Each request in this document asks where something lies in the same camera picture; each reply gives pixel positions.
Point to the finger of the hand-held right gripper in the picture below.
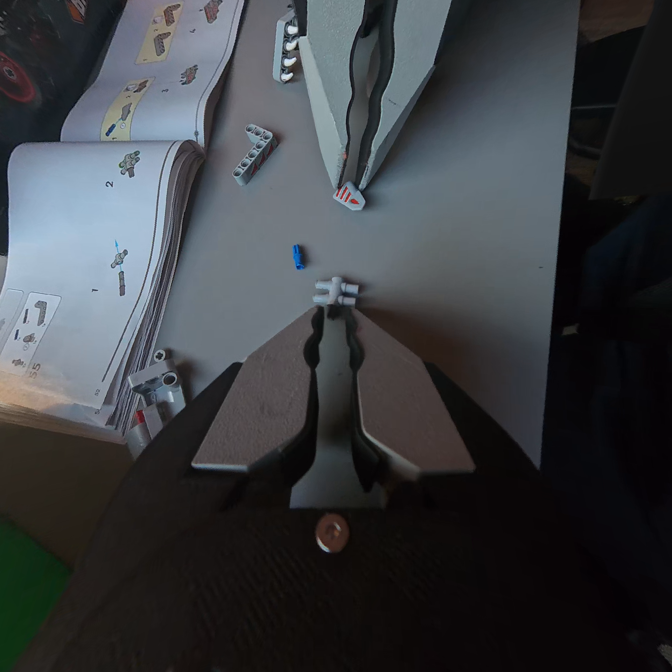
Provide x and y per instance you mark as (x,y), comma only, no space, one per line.
(328,89)
(407,78)

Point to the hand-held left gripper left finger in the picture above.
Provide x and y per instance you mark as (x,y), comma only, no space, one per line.
(252,409)

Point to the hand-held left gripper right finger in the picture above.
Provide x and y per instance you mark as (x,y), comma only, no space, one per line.
(414,414)

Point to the grey L-shaped holed beam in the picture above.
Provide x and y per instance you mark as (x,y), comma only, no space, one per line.
(279,52)

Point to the small grey red-striped panel brick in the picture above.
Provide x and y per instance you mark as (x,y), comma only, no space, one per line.
(349,197)

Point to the grey cross connector brick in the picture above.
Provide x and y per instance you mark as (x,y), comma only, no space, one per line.
(336,290)

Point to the black toy set box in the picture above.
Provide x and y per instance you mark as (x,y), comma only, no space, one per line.
(36,57)

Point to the grey red-stickered bent beam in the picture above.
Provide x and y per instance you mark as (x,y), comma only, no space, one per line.
(254,155)

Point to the grey brick assembly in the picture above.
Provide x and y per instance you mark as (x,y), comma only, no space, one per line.
(152,386)

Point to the small blue pin brick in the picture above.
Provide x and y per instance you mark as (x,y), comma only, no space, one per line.
(299,258)

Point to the dark chair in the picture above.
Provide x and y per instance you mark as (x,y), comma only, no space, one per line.
(635,94)

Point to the open instruction booklet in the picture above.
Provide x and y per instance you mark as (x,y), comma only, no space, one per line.
(89,236)

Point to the green plastic bin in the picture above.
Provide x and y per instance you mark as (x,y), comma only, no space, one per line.
(26,588)

